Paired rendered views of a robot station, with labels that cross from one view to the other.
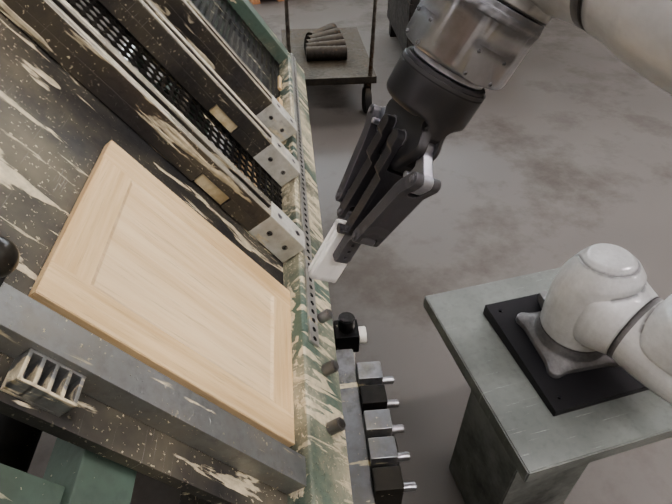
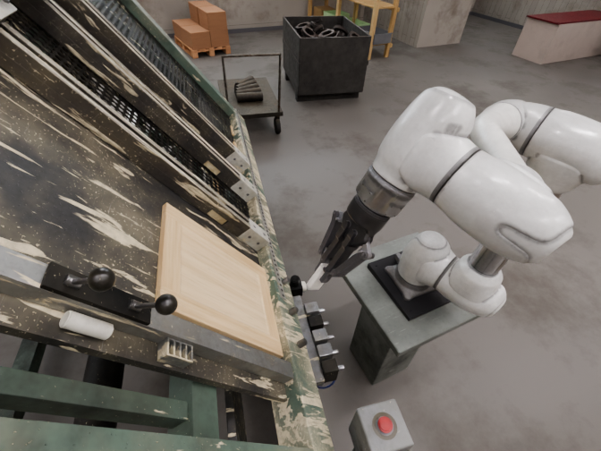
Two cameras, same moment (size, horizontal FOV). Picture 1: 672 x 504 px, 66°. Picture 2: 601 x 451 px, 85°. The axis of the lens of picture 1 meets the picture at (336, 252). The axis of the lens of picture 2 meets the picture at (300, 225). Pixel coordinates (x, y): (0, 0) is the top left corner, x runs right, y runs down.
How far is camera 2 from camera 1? 26 cm
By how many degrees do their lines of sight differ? 8
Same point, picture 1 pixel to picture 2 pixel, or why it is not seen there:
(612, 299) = (435, 260)
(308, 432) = (290, 349)
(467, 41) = (386, 203)
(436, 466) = (342, 348)
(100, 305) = (187, 304)
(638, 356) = (448, 288)
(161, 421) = (226, 360)
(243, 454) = (265, 368)
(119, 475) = (209, 390)
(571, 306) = (414, 264)
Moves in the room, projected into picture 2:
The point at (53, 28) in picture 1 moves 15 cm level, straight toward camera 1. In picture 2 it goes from (127, 141) to (143, 165)
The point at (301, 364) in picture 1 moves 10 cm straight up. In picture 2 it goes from (279, 311) to (279, 295)
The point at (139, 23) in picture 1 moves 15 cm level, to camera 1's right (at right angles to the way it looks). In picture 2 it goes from (161, 119) to (200, 117)
